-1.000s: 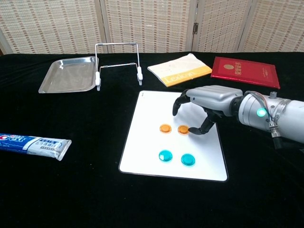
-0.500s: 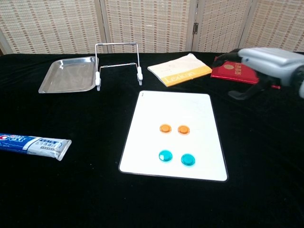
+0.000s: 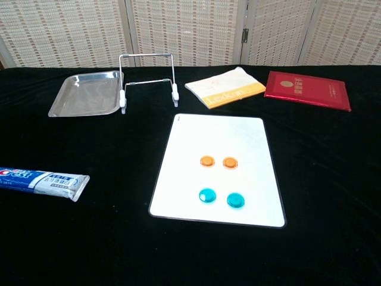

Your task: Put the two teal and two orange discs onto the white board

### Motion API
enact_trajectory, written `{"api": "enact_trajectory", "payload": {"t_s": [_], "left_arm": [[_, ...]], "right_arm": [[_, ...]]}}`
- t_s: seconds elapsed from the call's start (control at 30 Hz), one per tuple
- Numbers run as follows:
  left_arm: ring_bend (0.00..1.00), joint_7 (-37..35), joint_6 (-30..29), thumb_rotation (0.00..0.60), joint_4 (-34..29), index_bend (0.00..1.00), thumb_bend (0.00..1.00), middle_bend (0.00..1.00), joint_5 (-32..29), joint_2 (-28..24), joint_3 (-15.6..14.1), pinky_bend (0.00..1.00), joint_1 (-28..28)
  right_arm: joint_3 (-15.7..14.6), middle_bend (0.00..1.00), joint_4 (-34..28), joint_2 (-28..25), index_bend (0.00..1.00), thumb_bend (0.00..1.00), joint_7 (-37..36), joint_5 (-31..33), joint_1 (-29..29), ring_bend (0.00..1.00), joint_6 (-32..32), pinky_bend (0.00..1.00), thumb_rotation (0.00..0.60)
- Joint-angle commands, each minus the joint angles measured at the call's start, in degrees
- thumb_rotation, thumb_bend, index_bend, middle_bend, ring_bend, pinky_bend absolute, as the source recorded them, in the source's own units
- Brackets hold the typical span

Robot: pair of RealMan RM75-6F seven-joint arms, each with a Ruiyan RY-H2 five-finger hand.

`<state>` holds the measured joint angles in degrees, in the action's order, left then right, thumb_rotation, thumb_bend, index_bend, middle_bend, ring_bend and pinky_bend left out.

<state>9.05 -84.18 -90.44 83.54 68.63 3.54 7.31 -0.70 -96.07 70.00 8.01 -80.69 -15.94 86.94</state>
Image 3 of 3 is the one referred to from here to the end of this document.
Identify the stainless steel tray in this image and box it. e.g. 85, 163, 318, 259
48, 70, 124, 118

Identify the black velvet tablecloth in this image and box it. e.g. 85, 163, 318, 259
0, 64, 381, 286

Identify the bamboo folding screen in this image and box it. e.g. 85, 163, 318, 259
0, 0, 381, 71

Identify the red certificate book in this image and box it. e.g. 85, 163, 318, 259
264, 70, 352, 113

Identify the cyan button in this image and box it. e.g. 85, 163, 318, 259
227, 192, 246, 209
198, 187, 217, 204

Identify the white rectangular board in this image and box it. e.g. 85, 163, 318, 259
148, 113, 286, 229

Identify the blue white toothpaste tube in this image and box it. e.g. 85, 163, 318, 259
0, 166, 90, 203

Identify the metal wire handle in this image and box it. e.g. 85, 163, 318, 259
118, 52, 179, 115

